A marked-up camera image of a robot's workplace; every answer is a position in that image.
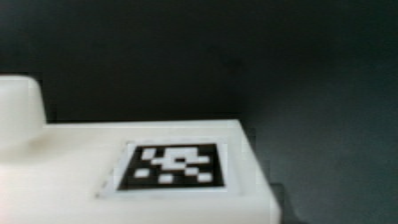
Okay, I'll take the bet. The white drawer tray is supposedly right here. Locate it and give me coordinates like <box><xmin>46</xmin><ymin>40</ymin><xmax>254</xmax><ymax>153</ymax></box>
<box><xmin>0</xmin><ymin>75</ymin><xmax>281</xmax><ymax>224</ymax></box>

